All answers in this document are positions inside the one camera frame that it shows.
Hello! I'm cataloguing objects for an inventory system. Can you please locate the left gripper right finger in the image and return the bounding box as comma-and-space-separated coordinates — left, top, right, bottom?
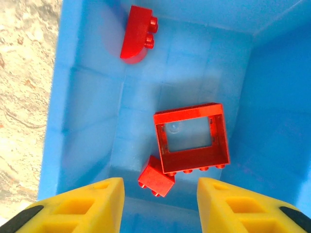
197, 177, 311, 233

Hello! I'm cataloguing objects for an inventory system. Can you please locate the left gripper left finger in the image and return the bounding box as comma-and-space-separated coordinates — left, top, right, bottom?
8, 177, 125, 233

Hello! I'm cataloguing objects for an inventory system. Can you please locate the red lego window frame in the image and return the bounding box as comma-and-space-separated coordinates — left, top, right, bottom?
153, 102, 231, 176

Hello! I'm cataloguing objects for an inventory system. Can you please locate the small red lego brick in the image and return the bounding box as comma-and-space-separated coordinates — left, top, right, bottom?
137, 155, 175, 198

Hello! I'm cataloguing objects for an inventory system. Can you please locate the red curved lego brick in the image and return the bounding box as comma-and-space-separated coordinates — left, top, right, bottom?
120, 5, 158, 65

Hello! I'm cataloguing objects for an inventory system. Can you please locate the blue plastic bin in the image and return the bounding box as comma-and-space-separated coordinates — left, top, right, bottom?
36, 0, 311, 233

